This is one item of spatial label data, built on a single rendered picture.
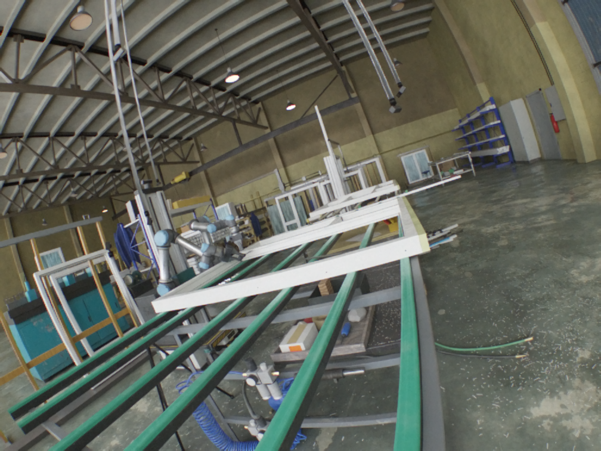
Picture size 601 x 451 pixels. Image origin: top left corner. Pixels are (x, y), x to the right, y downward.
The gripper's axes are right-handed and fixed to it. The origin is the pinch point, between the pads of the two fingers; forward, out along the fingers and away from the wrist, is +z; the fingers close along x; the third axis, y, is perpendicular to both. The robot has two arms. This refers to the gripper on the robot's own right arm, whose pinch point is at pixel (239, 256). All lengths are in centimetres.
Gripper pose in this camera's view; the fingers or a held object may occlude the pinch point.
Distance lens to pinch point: 232.0
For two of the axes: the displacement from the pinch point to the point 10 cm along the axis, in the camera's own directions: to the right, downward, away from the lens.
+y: -2.9, -4.4, 8.5
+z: 8.6, 2.7, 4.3
